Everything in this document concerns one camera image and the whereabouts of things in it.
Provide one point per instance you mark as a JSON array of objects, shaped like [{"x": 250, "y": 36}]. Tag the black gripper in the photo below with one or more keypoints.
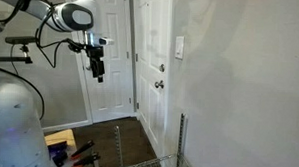
[{"x": 95, "y": 54}]

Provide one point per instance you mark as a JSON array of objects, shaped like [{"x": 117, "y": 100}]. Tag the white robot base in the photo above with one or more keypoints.
[{"x": 22, "y": 141}]

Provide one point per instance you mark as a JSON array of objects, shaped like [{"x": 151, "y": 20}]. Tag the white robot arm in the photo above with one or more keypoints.
[{"x": 78, "y": 15}]

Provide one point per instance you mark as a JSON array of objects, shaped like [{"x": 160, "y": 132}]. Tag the silver door knob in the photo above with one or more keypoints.
[{"x": 159, "y": 84}]

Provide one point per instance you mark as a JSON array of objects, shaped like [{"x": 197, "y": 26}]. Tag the silver deadbolt lock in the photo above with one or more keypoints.
[{"x": 162, "y": 68}]

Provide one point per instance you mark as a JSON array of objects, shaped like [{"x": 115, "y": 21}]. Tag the orange black clamp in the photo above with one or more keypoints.
[
  {"x": 90, "y": 159},
  {"x": 85, "y": 146}
]

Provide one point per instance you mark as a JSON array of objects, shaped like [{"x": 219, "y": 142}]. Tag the wooden board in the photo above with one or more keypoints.
[{"x": 64, "y": 136}]

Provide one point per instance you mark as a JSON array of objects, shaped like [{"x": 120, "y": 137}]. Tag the white closet door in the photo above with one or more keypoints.
[{"x": 113, "y": 98}]

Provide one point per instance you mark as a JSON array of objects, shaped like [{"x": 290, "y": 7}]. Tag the white front door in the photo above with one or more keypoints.
[{"x": 152, "y": 22}]

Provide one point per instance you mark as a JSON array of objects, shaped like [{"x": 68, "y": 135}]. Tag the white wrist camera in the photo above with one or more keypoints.
[{"x": 94, "y": 39}]

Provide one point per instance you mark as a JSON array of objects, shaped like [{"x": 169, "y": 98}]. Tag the black camera on stand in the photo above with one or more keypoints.
[{"x": 24, "y": 40}]

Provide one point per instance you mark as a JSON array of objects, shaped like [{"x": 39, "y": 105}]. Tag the white wall light switch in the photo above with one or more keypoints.
[{"x": 179, "y": 47}]

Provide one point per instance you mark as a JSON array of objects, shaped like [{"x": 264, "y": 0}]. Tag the metal wire shoe rack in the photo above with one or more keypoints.
[{"x": 176, "y": 159}]

